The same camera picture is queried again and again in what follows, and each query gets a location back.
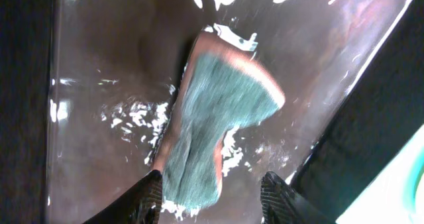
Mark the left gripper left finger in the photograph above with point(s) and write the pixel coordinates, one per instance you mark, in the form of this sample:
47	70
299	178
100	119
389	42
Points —
140	204

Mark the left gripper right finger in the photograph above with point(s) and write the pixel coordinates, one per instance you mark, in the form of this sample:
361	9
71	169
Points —
283	205

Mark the teal plastic tray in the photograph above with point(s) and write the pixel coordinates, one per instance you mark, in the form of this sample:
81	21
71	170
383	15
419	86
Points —
395	196

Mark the black plastic tray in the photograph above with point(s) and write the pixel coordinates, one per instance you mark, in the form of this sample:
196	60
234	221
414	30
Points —
88	86

